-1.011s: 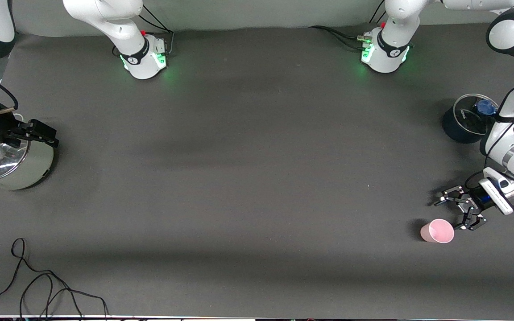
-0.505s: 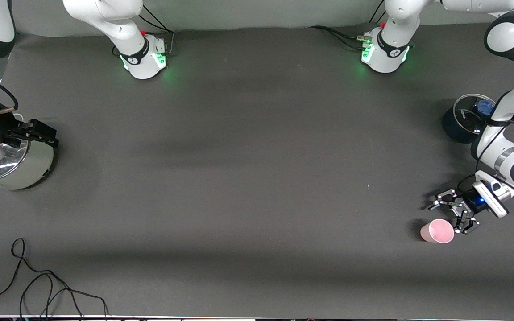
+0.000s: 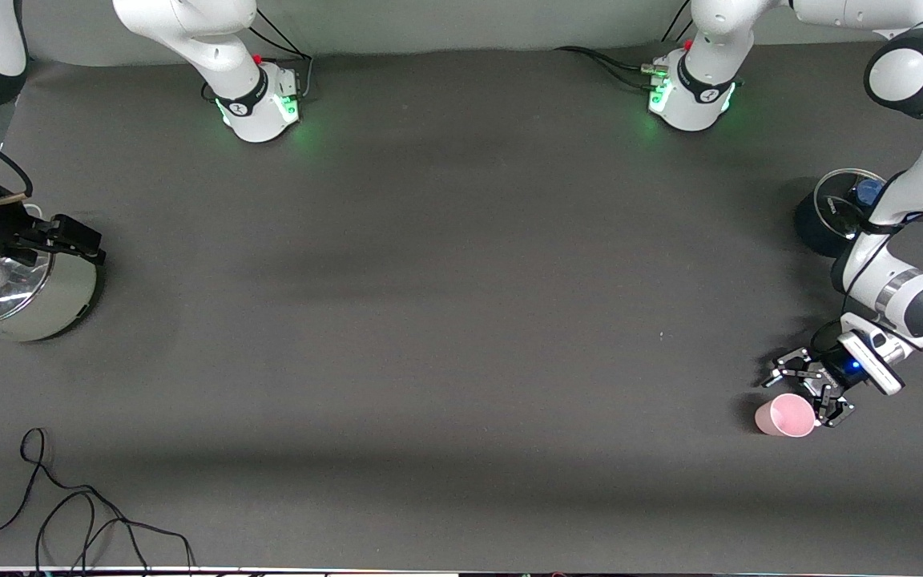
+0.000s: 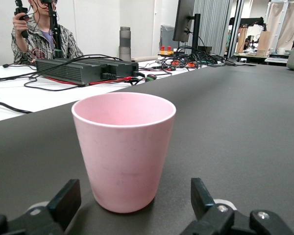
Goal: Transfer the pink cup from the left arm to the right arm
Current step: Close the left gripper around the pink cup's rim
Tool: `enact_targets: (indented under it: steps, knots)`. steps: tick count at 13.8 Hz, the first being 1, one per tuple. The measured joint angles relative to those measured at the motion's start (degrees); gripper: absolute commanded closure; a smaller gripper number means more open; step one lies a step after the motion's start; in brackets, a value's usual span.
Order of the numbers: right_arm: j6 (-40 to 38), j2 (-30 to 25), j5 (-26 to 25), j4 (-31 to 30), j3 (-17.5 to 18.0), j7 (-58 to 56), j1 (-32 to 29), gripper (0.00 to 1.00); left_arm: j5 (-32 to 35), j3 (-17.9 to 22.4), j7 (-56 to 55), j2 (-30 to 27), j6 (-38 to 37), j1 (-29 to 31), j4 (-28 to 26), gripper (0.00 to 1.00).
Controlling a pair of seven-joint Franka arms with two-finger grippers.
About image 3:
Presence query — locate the pink plastic cup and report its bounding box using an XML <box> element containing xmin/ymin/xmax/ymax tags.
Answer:
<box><xmin>755</xmin><ymin>393</ymin><xmax>816</xmax><ymax>438</ymax></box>

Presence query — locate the pale green cooking pot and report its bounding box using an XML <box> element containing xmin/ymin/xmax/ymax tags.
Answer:
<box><xmin>0</xmin><ymin>240</ymin><xmax>99</xmax><ymax>347</ymax></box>

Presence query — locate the glass pot lid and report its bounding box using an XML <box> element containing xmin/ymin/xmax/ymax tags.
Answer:
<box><xmin>0</xmin><ymin>240</ymin><xmax>55</xmax><ymax>326</ymax></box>

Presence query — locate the dark blue saucepan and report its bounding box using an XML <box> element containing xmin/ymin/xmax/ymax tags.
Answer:
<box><xmin>796</xmin><ymin>168</ymin><xmax>889</xmax><ymax>259</ymax></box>

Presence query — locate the dark grey table cloth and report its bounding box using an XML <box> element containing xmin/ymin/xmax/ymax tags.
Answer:
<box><xmin>0</xmin><ymin>32</ymin><xmax>923</xmax><ymax>571</ymax></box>

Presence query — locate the thin black loose cable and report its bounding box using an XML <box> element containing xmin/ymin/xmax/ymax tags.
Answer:
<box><xmin>0</xmin><ymin>427</ymin><xmax>194</xmax><ymax>571</ymax></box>

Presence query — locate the black arm base cable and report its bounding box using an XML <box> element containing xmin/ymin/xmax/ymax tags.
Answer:
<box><xmin>204</xmin><ymin>8</ymin><xmax>314</xmax><ymax>103</ymax></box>
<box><xmin>662</xmin><ymin>0</ymin><xmax>696</xmax><ymax>50</ymax></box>
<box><xmin>554</xmin><ymin>46</ymin><xmax>663</xmax><ymax>89</ymax></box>

